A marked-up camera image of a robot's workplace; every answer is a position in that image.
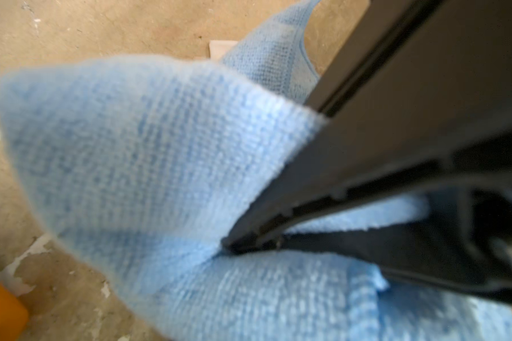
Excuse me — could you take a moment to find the white tube orange cap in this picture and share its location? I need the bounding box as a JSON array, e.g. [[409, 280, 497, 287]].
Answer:
[[0, 284, 29, 341]]

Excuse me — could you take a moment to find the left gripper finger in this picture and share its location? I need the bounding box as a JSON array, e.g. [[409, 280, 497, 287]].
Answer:
[[222, 1, 512, 305]]

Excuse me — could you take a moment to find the blue microfiber cloth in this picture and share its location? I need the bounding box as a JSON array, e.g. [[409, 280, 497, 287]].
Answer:
[[0, 1, 512, 340]]

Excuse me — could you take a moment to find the white tube grey cap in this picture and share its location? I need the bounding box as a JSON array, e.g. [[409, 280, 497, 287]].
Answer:
[[208, 40, 238, 61]]

